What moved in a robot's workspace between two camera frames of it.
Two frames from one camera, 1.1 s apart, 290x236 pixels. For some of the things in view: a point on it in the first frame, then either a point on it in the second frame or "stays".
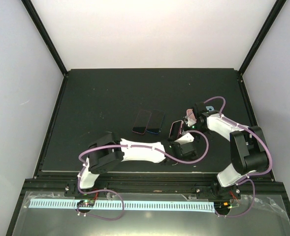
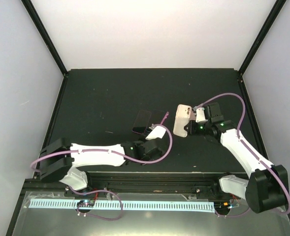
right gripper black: (185, 129) stays
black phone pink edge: (141, 121) stays
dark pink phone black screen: (176, 130) → (166, 116)
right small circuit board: (222, 205) stays
